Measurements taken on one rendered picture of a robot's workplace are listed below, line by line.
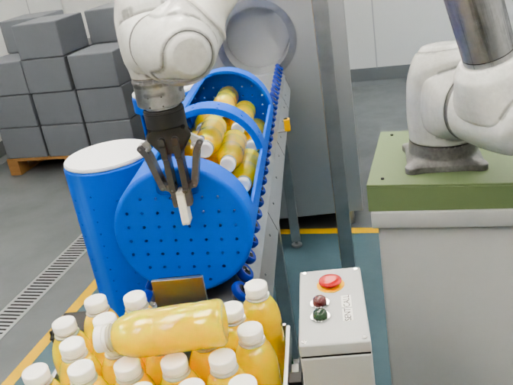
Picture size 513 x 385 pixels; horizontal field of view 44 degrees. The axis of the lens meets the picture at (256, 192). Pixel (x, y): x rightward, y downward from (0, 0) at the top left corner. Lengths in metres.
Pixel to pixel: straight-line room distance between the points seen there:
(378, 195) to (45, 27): 3.92
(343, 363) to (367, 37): 5.60
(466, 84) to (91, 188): 1.16
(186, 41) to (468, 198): 0.77
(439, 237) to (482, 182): 0.16
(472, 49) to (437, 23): 5.08
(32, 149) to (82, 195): 3.49
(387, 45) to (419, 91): 4.95
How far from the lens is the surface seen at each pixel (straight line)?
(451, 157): 1.50
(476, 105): 1.30
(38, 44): 5.15
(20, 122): 5.46
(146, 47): 0.97
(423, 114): 1.47
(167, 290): 1.24
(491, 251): 1.53
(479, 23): 1.25
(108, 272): 2.13
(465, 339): 1.66
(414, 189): 1.45
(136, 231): 1.32
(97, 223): 2.05
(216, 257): 1.31
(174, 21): 0.95
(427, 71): 1.45
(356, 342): 0.91
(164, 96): 1.14
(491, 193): 1.46
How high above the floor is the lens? 1.65
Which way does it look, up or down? 23 degrees down
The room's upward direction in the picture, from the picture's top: 9 degrees counter-clockwise
